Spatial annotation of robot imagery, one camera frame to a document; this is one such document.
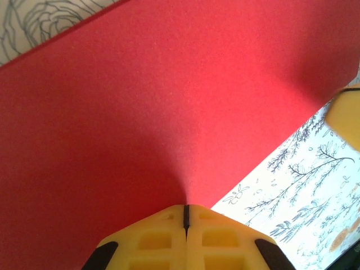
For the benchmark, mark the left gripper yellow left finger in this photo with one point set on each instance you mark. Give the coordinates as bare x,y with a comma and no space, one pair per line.
157,242

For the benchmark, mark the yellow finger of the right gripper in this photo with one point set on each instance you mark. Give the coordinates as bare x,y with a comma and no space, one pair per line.
347,118

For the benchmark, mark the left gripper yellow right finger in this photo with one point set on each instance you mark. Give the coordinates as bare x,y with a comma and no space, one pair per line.
219,242

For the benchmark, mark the red square paper sheet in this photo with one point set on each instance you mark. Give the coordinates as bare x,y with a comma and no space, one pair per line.
168,112

